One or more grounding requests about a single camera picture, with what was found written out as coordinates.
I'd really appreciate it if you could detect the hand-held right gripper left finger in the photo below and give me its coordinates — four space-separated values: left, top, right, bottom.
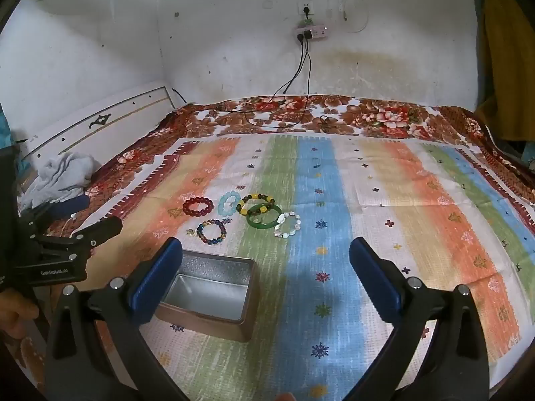
44 237 189 401

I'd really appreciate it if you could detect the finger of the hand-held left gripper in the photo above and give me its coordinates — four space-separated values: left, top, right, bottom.
72 216 124 256
20 195 90 230

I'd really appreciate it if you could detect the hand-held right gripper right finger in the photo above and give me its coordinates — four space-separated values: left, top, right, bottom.
340 237 490 401

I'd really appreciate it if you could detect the multicolour bead bracelet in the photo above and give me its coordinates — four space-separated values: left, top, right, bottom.
196 219 228 246

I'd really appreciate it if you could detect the rectangular metal tin box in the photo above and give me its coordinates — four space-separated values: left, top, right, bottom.
155 250 256 342

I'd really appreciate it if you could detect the dark red bead bracelet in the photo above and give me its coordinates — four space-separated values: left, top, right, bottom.
182 197 203 218

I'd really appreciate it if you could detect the light blue bead bracelet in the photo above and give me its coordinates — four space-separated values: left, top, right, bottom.
217 192 240 217

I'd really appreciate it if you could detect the white stone bracelet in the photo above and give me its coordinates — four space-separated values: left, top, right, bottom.
274 212 302 239

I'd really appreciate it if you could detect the yellow and dark bead bracelet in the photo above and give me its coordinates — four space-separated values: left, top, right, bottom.
236 193 275 217

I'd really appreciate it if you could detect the green jade bangle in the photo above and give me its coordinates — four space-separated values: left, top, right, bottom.
246 203 282 230

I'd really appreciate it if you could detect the person's left hand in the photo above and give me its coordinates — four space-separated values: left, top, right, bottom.
0 290 41 340

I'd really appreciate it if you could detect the grey crumpled cloth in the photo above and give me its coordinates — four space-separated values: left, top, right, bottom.
19 152 98 212

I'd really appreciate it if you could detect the striped colourful cloth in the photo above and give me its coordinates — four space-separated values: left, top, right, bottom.
109 133 535 401

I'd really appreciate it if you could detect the teal cloth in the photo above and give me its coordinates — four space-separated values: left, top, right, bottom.
0 101 14 149

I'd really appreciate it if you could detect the white headboard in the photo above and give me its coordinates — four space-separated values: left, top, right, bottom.
17 86 175 184

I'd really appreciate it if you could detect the red floral blanket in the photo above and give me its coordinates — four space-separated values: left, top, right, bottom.
45 94 535 243

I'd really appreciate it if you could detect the pink power strip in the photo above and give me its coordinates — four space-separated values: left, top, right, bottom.
292 26 329 43

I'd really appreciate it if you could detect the yellow hanging garment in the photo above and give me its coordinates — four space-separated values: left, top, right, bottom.
473 0 535 143

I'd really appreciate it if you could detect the white wall charger with cable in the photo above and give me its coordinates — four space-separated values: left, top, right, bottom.
337 0 369 34

